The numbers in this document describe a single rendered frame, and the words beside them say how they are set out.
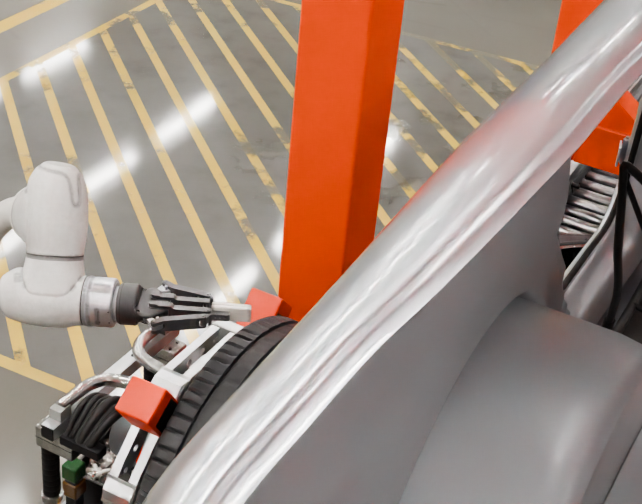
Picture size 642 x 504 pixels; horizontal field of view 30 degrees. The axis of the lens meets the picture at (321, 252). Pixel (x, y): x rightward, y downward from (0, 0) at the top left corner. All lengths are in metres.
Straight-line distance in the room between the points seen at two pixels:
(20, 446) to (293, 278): 1.34
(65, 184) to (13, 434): 1.80
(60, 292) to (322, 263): 0.75
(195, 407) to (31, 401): 1.86
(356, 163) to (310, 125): 0.13
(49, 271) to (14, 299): 0.08
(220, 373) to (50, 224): 0.40
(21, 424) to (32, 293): 1.75
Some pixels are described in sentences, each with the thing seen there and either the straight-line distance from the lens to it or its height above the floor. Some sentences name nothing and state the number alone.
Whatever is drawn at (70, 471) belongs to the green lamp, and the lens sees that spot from 2.74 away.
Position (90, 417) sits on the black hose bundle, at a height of 1.02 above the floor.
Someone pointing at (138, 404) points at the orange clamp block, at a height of 1.14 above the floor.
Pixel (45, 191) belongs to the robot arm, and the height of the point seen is 1.45.
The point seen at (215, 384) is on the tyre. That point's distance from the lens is 2.16.
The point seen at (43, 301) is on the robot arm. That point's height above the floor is 1.28.
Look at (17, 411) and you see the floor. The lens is 3.92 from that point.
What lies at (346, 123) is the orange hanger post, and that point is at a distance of 2.50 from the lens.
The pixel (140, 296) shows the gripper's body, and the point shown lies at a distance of 2.17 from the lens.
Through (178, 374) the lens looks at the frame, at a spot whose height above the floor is 1.12.
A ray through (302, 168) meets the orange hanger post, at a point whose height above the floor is 1.28.
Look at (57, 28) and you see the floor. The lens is 6.65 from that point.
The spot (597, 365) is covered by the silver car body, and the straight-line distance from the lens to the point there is 2.00.
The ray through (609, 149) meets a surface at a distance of 4.47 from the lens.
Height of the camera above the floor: 2.51
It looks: 32 degrees down
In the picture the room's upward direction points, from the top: 6 degrees clockwise
